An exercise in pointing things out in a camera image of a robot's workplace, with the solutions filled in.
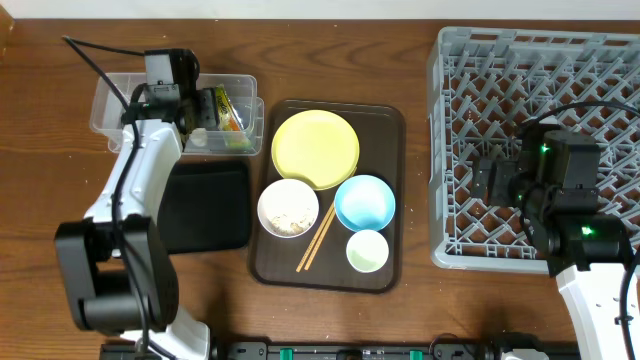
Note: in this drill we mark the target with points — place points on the yellow plate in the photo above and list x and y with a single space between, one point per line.
317 147

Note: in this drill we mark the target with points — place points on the dark brown serving tray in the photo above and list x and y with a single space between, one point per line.
273 260

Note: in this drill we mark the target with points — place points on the crumpled white paper scrap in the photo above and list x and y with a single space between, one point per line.
199 137

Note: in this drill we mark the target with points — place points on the grey dishwasher rack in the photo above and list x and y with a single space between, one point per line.
482 84

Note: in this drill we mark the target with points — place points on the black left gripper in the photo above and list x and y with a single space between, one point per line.
206 108

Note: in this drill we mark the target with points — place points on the yellow green snack wrapper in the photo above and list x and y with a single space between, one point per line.
229 122

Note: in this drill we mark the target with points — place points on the pile of rice grains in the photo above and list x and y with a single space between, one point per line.
290 225

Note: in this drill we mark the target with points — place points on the wooden chopstick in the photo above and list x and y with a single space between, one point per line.
315 238
320 244

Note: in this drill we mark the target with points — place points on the left wooden chopstick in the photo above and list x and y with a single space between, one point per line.
315 238

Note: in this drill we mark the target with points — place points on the black waste tray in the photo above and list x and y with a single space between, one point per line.
206 207

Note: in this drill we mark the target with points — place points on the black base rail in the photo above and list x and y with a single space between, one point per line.
444 347

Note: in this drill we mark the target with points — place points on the white pink bowl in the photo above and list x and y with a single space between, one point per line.
286 196

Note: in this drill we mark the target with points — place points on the right wooden chopstick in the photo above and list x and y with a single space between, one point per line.
320 244

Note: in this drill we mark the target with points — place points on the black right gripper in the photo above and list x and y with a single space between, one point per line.
504 171

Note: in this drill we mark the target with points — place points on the clear plastic waste bin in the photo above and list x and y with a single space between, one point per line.
241 90

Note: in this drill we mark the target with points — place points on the light blue bowl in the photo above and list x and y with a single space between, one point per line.
365 202

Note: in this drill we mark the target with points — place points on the small pale green cup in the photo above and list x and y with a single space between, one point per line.
367 251

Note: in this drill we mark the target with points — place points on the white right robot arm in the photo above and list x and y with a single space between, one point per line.
591 258

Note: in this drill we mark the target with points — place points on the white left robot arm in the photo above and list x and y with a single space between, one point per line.
117 274

